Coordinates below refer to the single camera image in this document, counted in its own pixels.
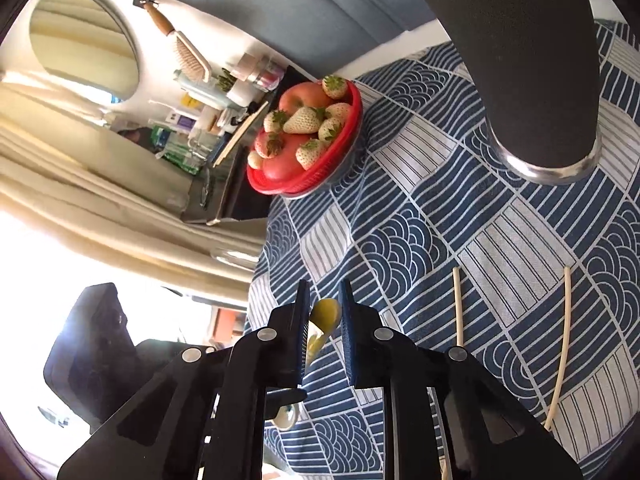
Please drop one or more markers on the oval wall mirror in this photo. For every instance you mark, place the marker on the oval wall mirror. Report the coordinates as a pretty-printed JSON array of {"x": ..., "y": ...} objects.
[{"x": 85, "y": 42}]

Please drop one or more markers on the small green plant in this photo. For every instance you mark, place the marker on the small green plant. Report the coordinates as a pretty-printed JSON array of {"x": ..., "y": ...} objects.
[{"x": 225, "y": 81}]

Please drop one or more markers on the red plastic basket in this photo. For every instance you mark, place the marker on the red plastic basket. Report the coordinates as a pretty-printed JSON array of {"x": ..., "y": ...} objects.
[{"x": 345, "y": 135}]

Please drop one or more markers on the cream curtain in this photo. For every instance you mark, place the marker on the cream curtain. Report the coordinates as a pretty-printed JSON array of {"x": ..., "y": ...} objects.
[{"x": 100, "y": 200}]

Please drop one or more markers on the wooden chopstick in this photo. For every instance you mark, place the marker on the wooden chopstick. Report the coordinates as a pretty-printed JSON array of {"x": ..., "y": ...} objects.
[
  {"x": 565, "y": 335},
  {"x": 457, "y": 305}
]

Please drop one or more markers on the light blue bottle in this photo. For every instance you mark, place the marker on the light blue bottle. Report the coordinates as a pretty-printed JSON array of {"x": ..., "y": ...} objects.
[{"x": 200, "y": 89}]

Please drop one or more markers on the pile of white strawberries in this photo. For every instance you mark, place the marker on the pile of white strawberries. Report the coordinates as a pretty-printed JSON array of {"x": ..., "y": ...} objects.
[{"x": 302, "y": 120}]

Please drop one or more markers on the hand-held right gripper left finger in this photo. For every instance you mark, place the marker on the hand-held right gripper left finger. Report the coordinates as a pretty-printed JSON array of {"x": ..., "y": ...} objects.
[{"x": 303, "y": 330}]

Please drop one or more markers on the thin wooden board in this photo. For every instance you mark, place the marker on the thin wooden board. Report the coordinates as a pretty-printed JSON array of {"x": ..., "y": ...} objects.
[{"x": 240, "y": 135}]

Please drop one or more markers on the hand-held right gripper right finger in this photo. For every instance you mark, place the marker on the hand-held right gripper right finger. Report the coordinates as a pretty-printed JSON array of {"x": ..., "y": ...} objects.
[{"x": 350, "y": 345}]

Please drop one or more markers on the black utensil cup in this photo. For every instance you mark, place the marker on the black utensil cup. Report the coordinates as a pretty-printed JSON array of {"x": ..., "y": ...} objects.
[{"x": 525, "y": 60}]

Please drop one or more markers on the blue patterned tablecloth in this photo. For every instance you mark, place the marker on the blue patterned tablecloth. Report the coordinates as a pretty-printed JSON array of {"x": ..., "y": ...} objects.
[{"x": 425, "y": 235}]

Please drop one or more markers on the yellow spoon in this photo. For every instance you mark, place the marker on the yellow spoon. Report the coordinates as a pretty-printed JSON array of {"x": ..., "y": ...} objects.
[{"x": 327, "y": 315}]

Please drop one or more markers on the clear cosmetic jar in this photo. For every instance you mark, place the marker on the clear cosmetic jar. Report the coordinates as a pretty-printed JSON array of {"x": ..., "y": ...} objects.
[{"x": 260, "y": 72}]

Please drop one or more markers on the wooden hairbrush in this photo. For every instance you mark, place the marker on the wooden hairbrush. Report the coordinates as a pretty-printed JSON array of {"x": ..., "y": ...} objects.
[{"x": 190, "y": 55}]

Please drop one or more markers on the orange box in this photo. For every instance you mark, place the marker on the orange box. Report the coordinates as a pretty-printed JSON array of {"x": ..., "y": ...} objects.
[{"x": 227, "y": 322}]

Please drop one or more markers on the red apple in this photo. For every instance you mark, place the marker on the red apple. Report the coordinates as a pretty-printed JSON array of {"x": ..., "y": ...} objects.
[
  {"x": 300, "y": 97},
  {"x": 280, "y": 165}
]

